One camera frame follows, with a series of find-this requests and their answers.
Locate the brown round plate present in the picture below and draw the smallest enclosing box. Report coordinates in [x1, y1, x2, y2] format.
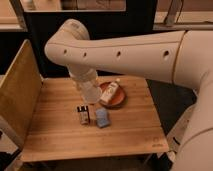
[99, 82, 126, 108]

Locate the dark right side panel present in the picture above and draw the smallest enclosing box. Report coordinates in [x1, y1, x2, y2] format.
[147, 80, 197, 134]

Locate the black back panel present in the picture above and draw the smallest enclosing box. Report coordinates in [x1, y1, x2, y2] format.
[24, 0, 157, 78]

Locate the white ceramic cup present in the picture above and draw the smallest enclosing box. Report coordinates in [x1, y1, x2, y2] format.
[80, 79, 102, 104]

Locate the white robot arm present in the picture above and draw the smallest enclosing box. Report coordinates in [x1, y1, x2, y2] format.
[45, 19, 213, 171]

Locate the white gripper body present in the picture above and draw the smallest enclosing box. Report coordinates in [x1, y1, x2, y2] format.
[68, 65, 99, 91]

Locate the blue sponge pad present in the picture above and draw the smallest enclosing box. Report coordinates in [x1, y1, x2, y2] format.
[95, 108, 110, 128]

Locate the wooden left side panel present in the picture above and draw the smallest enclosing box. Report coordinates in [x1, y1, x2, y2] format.
[0, 39, 42, 149]

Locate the white bottle on plate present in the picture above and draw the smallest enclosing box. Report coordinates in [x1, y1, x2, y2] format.
[100, 81, 119, 104]

